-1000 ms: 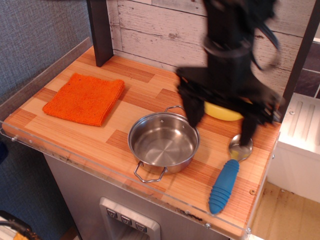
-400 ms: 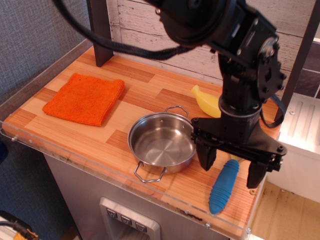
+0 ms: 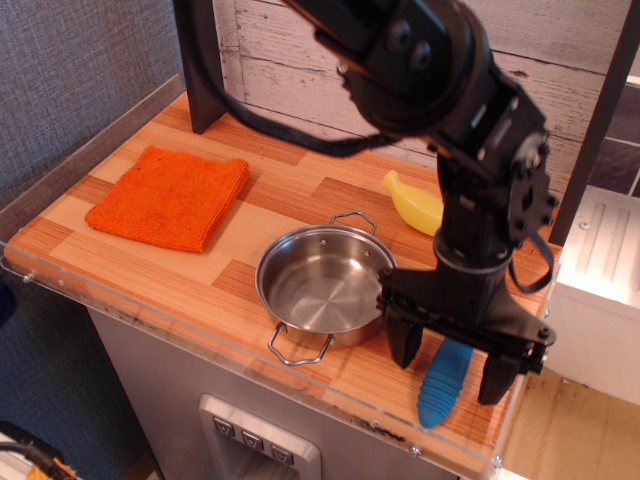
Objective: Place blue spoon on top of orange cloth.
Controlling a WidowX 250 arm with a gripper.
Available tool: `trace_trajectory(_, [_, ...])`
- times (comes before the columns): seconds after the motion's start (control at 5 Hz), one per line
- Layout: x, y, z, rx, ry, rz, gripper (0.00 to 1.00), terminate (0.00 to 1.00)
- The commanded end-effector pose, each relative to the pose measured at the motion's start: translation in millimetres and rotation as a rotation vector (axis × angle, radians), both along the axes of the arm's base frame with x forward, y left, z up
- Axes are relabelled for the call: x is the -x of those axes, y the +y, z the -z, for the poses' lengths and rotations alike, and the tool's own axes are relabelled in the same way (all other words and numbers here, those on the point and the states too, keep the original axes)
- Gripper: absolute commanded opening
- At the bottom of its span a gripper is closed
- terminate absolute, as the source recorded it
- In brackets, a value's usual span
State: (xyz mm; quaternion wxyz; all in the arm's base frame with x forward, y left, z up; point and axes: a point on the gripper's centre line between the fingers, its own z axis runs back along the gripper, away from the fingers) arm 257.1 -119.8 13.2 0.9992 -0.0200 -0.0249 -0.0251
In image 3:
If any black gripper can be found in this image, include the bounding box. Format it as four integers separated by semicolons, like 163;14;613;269
378;256;556;405

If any blue handled metal spoon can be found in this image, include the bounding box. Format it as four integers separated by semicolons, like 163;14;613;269
417;337;473;429

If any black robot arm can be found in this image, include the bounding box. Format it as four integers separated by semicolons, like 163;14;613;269
293;1;557;405

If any orange knitted cloth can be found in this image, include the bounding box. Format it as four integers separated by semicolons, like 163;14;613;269
85;146;250;253

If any clear acrylic edge guard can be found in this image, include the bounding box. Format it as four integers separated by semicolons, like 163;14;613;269
0;239;562;474

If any yellow toy banana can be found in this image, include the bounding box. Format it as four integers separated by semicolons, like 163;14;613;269
381;170;444;237

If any white toy sink unit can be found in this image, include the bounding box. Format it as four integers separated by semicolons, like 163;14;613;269
532;74;640;409

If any silver button panel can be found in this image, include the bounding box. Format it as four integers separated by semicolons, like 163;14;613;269
199;394;322;479

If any grey toy kitchen cabinet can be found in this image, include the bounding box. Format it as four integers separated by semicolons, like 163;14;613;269
89;310;455;479

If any yellow black object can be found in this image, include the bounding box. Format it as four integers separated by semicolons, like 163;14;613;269
1;441;78;480

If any steel pot with handles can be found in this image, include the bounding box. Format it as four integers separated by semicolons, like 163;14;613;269
255;210;397;367

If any dark right shelf post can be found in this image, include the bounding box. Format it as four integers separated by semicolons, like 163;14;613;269
549;0;639;246

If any dark shelf post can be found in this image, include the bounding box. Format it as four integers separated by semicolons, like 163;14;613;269
549;0;639;246
172;0;226;134

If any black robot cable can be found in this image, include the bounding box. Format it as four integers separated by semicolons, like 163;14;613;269
177;0;556;296

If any dark left shelf post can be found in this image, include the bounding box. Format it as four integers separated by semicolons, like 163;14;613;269
172;0;226;134

